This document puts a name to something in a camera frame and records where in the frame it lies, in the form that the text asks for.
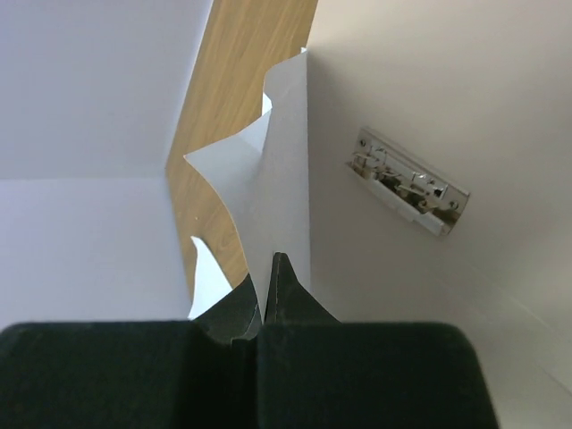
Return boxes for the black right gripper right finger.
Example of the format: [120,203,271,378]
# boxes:
[257,253,499,428]

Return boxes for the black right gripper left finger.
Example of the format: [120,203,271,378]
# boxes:
[1,280,261,428]

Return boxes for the white paper sheet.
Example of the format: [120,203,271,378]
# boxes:
[185,50,310,311]
[188,236,232,320]

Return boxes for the beige file folder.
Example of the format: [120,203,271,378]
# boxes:
[307,1,571,428]

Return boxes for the metal folder clip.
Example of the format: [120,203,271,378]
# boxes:
[347,127,470,237]

